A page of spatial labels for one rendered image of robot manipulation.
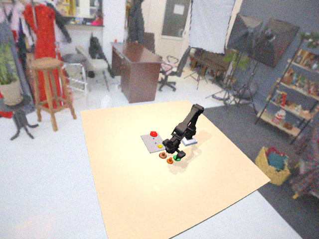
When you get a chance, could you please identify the red gear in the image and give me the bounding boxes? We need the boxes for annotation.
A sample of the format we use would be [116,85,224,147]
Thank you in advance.
[150,132,158,137]

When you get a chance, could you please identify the orange gear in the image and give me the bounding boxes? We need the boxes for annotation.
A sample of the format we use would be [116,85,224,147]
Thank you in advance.
[167,157,173,164]
[159,152,167,159]

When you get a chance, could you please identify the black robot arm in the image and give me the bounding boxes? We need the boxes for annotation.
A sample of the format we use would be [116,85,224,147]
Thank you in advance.
[165,104,204,154]

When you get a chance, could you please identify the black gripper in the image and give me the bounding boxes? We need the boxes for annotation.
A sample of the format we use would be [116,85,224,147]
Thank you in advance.
[162,139,186,160]

